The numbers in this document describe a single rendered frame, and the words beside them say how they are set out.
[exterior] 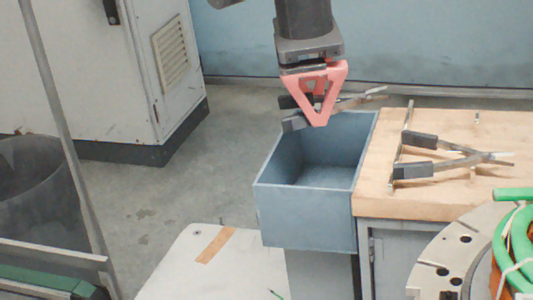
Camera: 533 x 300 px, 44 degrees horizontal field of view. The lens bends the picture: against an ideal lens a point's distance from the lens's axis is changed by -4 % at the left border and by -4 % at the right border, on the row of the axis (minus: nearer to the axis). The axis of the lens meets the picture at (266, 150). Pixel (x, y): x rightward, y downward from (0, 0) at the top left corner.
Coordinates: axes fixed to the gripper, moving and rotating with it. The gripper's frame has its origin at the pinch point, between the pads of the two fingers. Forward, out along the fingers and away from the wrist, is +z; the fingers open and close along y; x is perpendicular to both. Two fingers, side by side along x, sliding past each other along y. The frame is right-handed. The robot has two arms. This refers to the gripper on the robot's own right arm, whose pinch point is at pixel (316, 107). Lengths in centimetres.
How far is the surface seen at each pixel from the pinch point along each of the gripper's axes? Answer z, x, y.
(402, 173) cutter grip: 2.8, 7.0, 11.1
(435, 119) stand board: 5.0, 13.9, -2.1
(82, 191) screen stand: 43, -50, -60
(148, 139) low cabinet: 97, -59, -179
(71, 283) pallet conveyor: 35, -42, -18
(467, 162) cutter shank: 2.6, 13.6, 11.2
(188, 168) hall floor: 111, -44, -175
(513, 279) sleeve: -3.7, 9.4, 34.8
